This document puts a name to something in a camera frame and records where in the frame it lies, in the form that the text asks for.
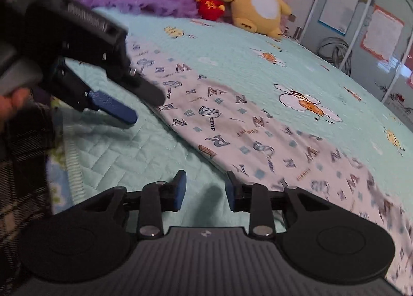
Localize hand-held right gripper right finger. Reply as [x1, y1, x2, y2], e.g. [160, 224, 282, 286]
[225, 170, 331, 240]

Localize letter-print pants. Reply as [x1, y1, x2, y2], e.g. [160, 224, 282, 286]
[124, 39, 413, 284]

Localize yellow plush toy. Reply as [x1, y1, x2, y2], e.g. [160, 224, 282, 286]
[219, 0, 292, 40]

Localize orange-bordered poster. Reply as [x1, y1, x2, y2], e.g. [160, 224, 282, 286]
[360, 5, 405, 62]

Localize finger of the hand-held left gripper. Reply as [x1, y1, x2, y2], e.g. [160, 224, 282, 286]
[108, 67, 166, 108]
[84, 90, 139, 125]

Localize person's left hand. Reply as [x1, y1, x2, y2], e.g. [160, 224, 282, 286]
[0, 88, 31, 122]

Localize floral bed sheet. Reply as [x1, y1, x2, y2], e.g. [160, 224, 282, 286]
[45, 96, 76, 216]

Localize sliding-door wardrobe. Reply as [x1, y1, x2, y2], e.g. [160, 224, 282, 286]
[298, 0, 413, 113]

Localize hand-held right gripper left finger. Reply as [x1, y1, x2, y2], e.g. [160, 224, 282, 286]
[81, 170, 188, 240]

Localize bee-print quilted bedspread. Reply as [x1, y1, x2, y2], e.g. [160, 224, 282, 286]
[45, 6, 413, 296]

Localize person's left forearm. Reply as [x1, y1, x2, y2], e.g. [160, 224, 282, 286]
[0, 96, 57, 284]

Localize blue-bordered poster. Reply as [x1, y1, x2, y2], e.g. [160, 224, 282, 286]
[318, 0, 360, 37]

